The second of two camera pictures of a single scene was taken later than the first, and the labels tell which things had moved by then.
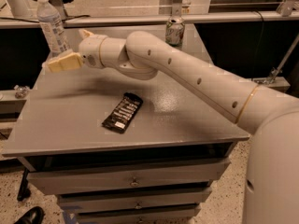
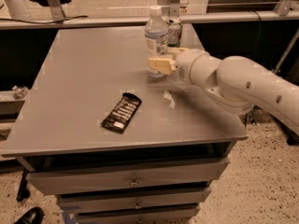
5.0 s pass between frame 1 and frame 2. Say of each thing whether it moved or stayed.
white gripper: moved
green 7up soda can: stayed
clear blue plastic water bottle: moved
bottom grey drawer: stayed
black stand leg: stayed
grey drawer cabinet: stayed
